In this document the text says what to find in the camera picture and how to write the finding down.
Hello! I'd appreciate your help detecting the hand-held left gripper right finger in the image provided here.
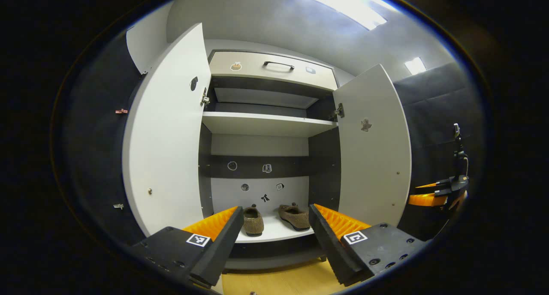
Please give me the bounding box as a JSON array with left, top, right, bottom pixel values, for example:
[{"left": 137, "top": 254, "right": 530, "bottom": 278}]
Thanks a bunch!
[{"left": 309, "top": 203, "right": 431, "bottom": 287}]

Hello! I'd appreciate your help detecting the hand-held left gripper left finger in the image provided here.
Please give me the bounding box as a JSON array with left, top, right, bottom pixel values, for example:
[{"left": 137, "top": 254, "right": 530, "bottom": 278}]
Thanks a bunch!
[{"left": 131, "top": 206, "right": 244, "bottom": 288}]

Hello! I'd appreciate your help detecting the brown fuzzy shoe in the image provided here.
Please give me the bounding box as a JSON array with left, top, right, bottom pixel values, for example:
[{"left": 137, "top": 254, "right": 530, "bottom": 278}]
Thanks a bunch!
[
  {"left": 243, "top": 204, "right": 265, "bottom": 237},
  {"left": 278, "top": 203, "right": 311, "bottom": 232}
]

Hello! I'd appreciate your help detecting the white cabinet door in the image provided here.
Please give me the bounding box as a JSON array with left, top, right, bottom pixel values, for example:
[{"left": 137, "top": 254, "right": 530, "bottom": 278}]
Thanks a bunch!
[
  {"left": 122, "top": 23, "right": 212, "bottom": 237},
  {"left": 332, "top": 63, "right": 412, "bottom": 227}
]

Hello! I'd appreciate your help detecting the white and grey shoe cabinet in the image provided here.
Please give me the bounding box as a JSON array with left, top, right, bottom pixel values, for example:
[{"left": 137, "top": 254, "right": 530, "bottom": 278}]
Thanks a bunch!
[{"left": 198, "top": 50, "right": 346, "bottom": 270}]

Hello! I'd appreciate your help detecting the black backdrop cloth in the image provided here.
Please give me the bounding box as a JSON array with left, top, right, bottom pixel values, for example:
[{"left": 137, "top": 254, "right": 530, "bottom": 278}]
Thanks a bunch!
[
  {"left": 64, "top": 29, "right": 148, "bottom": 244},
  {"left": 392, "top": 63, "right": 483, "bottom": 240}
]

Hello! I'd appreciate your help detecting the small ceiling light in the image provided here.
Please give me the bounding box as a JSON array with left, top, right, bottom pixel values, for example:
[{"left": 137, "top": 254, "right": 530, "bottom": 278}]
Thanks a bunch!
[{"left": 404, "top": 57, "right": 427, "bottom": 76}]

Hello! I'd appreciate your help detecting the long ceiling light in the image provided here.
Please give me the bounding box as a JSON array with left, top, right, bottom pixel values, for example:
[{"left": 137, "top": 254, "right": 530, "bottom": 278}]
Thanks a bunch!
[{"left": 294, "top": 0, "right": 387, "bottom": 30}]

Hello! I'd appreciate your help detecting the black drawer handle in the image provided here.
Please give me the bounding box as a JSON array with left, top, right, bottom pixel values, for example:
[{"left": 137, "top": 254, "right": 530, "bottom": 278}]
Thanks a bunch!
[{"left": 262, "top": 60, "right": 296, "bottom": 71}]

